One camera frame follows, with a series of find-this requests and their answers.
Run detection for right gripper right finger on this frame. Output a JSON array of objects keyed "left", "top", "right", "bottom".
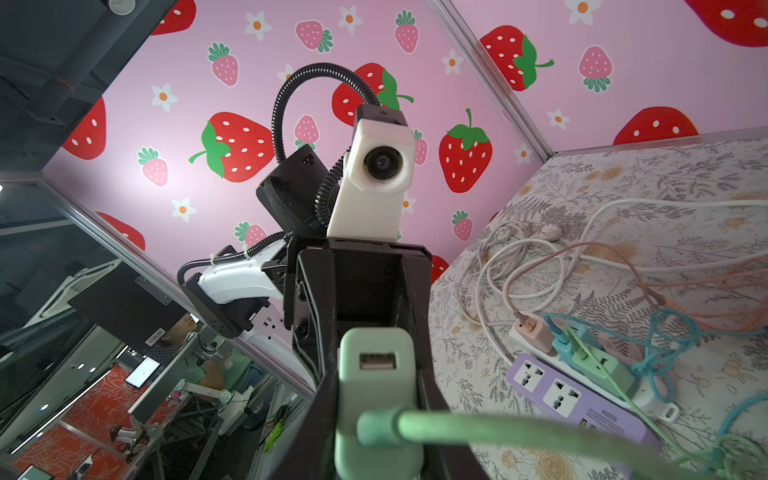
[{"left": 416, "top": 365, "right": 488, "bottom": 479}]

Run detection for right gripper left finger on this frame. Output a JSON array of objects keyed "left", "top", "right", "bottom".
[{"left": 269, "top": 353, "right": 339, "bottom": 479}]

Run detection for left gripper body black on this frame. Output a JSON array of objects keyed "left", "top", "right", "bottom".
[{"left": 283, "top": 237, "right": 432, "bottom": 384}]

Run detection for light green charger plug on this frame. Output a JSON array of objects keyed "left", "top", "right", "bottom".
[{"left": 334, "top": 327, "right": 424, "bottom": 479}]

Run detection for pink charger plug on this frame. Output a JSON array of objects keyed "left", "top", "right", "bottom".
[{"left": 510, "top": 316, "right": 555, "bottom": 357}]

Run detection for blue-grey charger plug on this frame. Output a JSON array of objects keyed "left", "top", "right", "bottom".
[{"left": 548, "top": 321, "right": 603, "bottom": 364}]

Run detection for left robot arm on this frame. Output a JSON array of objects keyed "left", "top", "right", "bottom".
[{"left": 177, "top": 63, "right": 432, "bottom": 389}]

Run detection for purple power strip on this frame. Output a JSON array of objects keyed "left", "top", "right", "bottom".
[{"left": 506, "top": 353, "right": 661, "bottom": 452}]

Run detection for white blue power strip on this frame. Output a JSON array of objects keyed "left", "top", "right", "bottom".
[{"left": 509, "top": 313, "right": 681, "bottom": 424}]

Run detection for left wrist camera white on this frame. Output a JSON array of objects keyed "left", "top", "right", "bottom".
[{"left": 327, "top": 104, "right": 416, "bottom": 243}]

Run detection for white power strip cord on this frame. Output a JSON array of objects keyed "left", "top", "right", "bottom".
[{"left": 458, "top": 197, "right": 768, "bottom": 367}]

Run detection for tangled charging cables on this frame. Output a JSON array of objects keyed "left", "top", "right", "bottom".
[{"left": 359, "top": 239, "right": 768, "bottom": 480}]

